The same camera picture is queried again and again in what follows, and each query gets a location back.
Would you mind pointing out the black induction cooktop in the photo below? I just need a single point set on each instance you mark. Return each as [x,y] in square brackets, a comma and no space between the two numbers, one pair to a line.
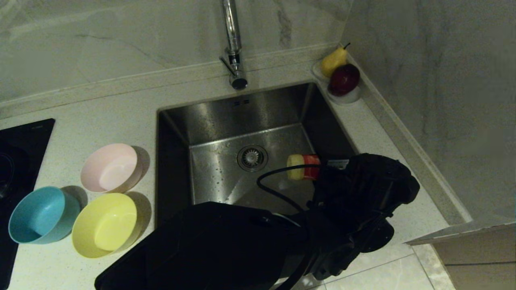
[20,153]

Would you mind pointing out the metal sink drain strainer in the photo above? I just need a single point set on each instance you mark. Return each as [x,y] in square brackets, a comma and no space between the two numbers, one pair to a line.
[252,158]

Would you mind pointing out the pink plastic bowl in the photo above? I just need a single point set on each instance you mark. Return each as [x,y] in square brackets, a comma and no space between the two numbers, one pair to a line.
[109,169]

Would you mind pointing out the yellow detergent bottle red label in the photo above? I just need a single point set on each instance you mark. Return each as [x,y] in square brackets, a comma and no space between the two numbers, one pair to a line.
[298,174]

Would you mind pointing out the stainless steel sink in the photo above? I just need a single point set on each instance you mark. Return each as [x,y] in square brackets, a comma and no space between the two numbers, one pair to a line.
[242,117]

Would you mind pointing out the chrome faucet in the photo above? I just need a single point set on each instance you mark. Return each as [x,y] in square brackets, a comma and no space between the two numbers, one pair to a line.
[233,32]

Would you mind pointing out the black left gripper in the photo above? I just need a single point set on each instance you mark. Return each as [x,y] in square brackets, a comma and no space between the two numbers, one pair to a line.
[375,189]

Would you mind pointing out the dark red apple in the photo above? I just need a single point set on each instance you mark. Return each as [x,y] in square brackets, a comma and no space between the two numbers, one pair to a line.
[344,78]

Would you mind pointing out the small white dish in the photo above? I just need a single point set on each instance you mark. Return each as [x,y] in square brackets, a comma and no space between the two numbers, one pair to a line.
[346,99]

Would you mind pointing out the yellow plastic bowl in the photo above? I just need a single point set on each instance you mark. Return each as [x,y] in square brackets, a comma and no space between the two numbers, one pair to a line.
[102,225]

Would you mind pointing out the blue plastic bowl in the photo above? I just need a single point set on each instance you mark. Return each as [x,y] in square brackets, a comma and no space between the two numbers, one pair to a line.
[36,217]

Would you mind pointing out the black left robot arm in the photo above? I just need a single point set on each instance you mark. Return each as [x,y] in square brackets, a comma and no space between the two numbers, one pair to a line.
[201,249]

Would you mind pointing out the yellow pear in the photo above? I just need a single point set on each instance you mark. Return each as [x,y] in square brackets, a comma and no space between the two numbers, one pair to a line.
[332,62]

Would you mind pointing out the light wooden cabinet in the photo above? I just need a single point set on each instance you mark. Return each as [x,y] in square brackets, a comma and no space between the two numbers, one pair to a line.
[483,262]

